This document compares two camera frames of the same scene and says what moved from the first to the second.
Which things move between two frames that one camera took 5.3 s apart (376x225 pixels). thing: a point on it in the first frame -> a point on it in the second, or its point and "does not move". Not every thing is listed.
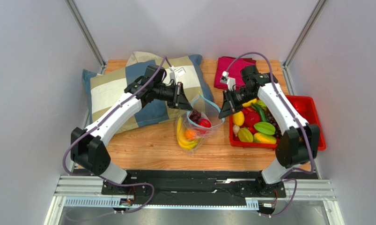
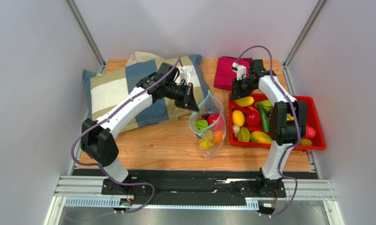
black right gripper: (229, 100) -> (237, 90)
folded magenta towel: (233, 66) does not move
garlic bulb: (236, 129) does not move
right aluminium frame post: (316, 11) does not move
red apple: (204, 122) -> (216, 121)
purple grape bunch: (195, 116) -> (205, 116)
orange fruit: (189, 134) -> (218, 137)
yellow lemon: (238, 118) does not move
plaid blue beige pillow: (102, 89) does not move
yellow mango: (248, 103) does not move
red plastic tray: (313, 115) does not move
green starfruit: (265, 127) -> (201, 124)
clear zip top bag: (203, 118) -> (209, 123)
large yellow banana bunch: (182, 140) -> (205, 143)
